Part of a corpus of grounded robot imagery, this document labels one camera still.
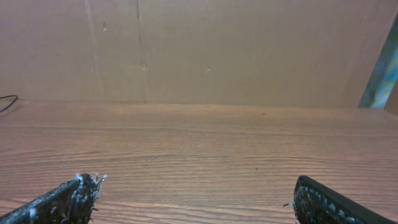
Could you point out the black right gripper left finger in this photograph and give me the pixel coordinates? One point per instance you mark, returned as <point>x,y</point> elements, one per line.
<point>71,202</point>

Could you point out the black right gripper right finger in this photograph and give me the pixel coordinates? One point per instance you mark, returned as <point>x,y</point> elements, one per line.
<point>315,203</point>

